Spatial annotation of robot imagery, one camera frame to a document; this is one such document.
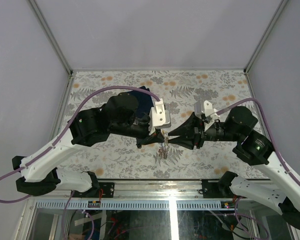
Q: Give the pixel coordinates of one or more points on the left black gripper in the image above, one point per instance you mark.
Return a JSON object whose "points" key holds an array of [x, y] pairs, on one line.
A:
{"points": [[156, 137]]}

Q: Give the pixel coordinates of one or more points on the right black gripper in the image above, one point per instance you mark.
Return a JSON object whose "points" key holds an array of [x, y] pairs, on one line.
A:
{"points": [[193, 124]]}

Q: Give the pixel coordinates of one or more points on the keyring with tagged keys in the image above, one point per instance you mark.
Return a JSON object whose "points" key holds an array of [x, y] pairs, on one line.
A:
{"points": [[164, 149]]}

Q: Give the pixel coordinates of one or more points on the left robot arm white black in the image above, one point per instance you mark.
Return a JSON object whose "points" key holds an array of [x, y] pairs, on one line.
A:
{"points": [[126, 114]]}

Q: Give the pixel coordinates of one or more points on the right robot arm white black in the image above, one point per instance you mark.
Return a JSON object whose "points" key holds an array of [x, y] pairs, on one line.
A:
{"points": [[252, 148]]}

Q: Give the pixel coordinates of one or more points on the folded navy blue cloth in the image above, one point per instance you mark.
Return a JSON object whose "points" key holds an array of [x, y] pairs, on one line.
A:
{"points": [[145, 103]]}

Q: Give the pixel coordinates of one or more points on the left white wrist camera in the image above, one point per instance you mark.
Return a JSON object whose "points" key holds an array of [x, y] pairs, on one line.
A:
{"points": [[159, 117]]}

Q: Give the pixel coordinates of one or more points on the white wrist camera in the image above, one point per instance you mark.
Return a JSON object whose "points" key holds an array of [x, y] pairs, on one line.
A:
{"points": [[203, 109], [159, 117]]}

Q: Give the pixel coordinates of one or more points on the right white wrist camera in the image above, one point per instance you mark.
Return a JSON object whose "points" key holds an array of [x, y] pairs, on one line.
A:
{"points": [[203, 109]]}

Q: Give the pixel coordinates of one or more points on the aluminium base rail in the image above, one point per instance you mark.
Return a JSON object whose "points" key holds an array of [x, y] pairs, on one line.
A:
{"points": [[150, 189]]}

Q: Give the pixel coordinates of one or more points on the slotted white cable duct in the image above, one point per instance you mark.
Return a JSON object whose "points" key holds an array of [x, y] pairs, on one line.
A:
{"points": [[108, 204]]}

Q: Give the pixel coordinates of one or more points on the left aluminium frame post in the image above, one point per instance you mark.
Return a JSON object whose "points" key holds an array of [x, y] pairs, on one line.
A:
{"points": [[49, 35]]}

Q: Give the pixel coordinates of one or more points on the aluminium frame post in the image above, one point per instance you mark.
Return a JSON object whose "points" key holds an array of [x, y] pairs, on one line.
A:
{"points": [[272, 23], [49, 35]]}

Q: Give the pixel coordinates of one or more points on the right aluminium frame post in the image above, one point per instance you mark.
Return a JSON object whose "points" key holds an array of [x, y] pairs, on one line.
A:
{"points": [[272, 23]]}

